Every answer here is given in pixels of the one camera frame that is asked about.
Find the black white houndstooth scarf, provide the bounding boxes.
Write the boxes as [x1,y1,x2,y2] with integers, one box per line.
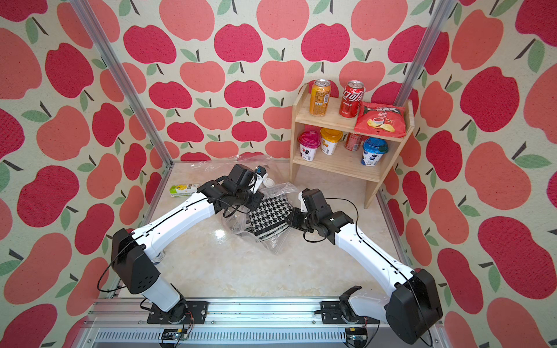
[246,195,293,241]

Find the clear plastic vacuum bag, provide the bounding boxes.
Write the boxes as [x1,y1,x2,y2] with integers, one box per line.
[187,158,298,254]

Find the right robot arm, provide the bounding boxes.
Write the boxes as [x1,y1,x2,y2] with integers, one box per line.
[290,188,443,345]

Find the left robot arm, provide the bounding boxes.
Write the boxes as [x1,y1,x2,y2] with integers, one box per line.
[111,164,268,323]

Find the white vacuum bag valve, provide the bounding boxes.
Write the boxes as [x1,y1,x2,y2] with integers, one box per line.
[263,178,275,188]

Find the red chips bag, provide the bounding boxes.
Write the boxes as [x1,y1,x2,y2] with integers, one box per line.
[354,102,406,138]

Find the green white drink carton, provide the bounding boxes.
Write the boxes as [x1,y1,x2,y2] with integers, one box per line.
[169,184,200,197]

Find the wooden two-tier shelf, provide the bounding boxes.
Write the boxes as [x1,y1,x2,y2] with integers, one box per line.
[289,84,415,208]

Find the pink lid cup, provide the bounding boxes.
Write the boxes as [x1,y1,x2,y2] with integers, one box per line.
[297,130,321,162]

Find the yellow lid cup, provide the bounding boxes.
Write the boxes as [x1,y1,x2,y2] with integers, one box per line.
[320,128,343,155]

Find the red can lower shelf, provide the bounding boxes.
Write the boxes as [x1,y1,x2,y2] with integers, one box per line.
[345,133,363,152]

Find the blue lid cup on shelf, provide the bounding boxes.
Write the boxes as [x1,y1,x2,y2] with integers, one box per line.
[361,137,388,167]

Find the orange drink can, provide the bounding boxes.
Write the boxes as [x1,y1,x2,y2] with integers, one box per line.
[310,79,332,117]

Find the red cola can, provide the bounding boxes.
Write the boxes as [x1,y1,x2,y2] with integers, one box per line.
[339,81,365,118]

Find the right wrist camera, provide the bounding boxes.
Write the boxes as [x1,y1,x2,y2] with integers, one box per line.
[298,192,306,210]

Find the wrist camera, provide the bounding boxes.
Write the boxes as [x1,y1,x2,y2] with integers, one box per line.
[298,192,306,210]
[252,166,268,193]

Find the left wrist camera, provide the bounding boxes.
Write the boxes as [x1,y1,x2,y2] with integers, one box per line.
[252,166,268,193]

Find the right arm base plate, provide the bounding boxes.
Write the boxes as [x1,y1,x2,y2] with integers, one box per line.
[313,300,379,326]

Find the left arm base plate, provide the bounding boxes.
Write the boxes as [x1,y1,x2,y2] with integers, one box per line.
[147,300,209,326]

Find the aluminium front rail frame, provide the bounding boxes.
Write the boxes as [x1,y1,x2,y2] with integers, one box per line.
[71,297,451,348]

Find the left aluminium corner post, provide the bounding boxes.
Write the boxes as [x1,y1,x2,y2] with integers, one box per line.
[70,0,173,169]

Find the aluminium corner post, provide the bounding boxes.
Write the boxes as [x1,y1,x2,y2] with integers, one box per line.
[70,0,173,169]
[395,0,458,106]

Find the right aluminium corner post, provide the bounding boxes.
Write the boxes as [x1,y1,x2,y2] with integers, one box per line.
[395,0,458,106]

